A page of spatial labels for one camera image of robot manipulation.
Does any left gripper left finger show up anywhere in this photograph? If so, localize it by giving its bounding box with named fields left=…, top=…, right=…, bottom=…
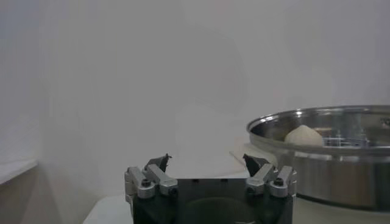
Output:
left=124, top=153, right=179, bottom=200

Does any perforated steel steamer basket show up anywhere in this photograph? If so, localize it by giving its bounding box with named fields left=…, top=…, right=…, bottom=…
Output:
left=246, top=105, right=390, bottom=212

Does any white steamed baozi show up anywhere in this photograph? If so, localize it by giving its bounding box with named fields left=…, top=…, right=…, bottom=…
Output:
left=283, top=124, right=324, bottom=147

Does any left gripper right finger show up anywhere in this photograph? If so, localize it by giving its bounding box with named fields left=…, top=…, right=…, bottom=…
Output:
left=242, top=153, right=298, bottom=198

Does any white side table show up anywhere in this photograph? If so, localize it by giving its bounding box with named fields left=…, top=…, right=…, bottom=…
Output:
left=0, top=158, right=39, bottom=185

